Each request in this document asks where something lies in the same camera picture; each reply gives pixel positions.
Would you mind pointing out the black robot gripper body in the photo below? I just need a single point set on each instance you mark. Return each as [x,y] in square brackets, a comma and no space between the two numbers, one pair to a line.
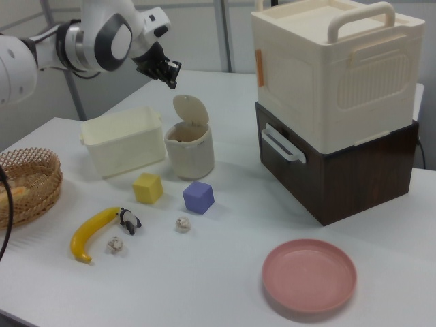
[150,63]

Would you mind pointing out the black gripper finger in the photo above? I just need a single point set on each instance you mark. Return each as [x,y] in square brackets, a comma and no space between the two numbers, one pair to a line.
[160,69]
[173,73]

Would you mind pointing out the cream hinged dustbin lid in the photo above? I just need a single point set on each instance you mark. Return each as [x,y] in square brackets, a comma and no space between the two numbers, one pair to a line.
[190,109]

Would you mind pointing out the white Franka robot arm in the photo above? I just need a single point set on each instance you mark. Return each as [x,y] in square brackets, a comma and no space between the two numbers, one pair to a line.
[85,41]

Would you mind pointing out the cream round dustbin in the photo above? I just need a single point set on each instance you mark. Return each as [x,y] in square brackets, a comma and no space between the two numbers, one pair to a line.
[190,160]

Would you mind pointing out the white open plastic box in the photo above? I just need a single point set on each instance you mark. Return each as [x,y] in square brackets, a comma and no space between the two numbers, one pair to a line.
[126,150]

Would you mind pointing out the yellow cube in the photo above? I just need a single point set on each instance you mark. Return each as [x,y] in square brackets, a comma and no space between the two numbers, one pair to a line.
[146,189]

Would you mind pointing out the purple cube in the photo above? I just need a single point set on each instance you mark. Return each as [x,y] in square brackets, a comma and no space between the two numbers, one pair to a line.
[197,199]

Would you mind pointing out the crumpled paper ball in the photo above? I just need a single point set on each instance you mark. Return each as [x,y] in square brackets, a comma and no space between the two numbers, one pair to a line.
[116,244]
[183,225]

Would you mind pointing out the panda figurine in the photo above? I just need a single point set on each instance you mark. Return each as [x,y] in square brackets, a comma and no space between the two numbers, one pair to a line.
[129,221]

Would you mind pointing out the woven wicker basket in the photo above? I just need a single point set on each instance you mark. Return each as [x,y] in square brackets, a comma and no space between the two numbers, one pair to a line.
[41,190]

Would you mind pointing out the yellow toy banana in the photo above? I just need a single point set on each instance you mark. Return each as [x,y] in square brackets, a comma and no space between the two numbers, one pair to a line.
[88,231]

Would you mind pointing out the toy bread loaf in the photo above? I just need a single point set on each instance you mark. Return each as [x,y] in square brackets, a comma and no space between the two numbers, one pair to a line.
[17,194]

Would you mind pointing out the dark brown drawer box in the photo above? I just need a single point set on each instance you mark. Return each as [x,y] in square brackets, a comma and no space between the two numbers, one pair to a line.
[357,184]

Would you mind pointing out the pink plate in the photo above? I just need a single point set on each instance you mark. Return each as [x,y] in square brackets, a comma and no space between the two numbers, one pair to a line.
[308,276]

